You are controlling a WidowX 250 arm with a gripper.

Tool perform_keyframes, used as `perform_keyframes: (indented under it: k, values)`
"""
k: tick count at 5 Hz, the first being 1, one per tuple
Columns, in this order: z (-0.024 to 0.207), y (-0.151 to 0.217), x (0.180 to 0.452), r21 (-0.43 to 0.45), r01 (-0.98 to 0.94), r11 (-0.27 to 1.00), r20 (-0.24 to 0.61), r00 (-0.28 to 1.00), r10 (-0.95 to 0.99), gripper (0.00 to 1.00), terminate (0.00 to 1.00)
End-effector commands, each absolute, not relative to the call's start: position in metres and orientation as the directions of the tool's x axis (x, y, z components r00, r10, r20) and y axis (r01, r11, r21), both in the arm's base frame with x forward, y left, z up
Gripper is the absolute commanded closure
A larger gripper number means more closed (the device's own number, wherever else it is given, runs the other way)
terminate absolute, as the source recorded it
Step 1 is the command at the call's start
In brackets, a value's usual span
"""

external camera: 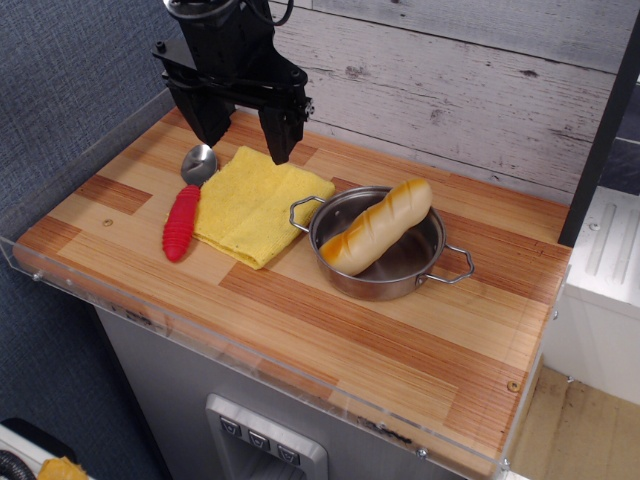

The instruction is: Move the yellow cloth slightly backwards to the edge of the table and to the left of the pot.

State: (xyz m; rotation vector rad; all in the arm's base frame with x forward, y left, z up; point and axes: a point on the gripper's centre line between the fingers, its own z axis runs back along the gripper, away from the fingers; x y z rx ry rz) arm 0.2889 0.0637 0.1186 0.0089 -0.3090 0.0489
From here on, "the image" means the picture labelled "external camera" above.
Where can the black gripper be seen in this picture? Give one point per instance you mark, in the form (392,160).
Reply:
(227,47)

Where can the red handled spoon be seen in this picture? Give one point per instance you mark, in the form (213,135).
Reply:
(198,166)

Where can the yellow cloth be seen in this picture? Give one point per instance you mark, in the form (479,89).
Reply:
(244,208)

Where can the toy bread loaf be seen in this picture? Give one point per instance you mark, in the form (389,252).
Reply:
(378,228)

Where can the silver pot with handles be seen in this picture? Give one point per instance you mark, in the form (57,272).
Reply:
(402,269)

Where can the clear acrylic table guard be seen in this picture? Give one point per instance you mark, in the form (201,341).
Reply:
(389,389)

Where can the grey cabinet with dispenser panel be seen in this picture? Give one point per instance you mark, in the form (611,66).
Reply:
(240,415)

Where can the yellow object bottom left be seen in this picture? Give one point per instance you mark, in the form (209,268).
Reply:
(61,469)

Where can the white appliance at right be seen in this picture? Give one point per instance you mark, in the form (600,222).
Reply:
(593,336)

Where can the dark vertical post right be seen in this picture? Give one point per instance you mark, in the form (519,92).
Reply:
(611,120)

